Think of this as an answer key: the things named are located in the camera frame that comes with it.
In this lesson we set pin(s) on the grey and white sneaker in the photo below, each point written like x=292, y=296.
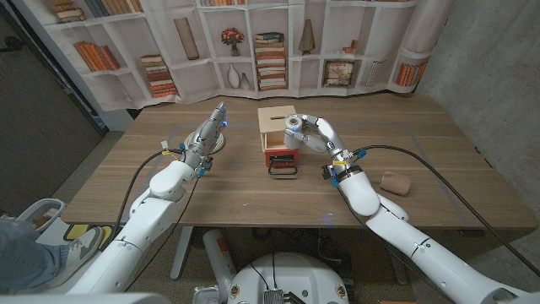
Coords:
x=82, y=249

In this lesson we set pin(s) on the white cylinder with orange label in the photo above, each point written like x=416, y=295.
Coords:
x=217, y=253

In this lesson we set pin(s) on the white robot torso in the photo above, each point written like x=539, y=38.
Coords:
x=295, y=274

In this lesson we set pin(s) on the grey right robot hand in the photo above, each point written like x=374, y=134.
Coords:
x=327, y=133

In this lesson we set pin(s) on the light wooden drawer box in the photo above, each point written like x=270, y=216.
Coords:
x=270, y=120

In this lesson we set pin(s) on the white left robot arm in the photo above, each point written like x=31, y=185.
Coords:
x=147, y=215

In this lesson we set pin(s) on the yellow and black floor pad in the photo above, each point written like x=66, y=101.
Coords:
x=75, y=231

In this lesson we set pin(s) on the white plastic bin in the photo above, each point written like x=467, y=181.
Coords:
x=25, y=215

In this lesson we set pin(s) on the crumpled foil tray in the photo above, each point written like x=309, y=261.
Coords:
x=206, y=295

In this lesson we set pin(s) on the brown bandage roll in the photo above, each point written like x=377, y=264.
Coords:
x=397, y=183

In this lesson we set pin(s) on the person's leg in jeans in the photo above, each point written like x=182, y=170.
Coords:
x=25, y=262

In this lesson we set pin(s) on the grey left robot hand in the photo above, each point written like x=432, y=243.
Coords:
x=206, y=133

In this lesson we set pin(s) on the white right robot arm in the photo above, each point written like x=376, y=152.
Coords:
x=405, y=232

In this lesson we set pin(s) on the printed bookshelf backdrop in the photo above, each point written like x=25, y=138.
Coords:
x=190, y=80

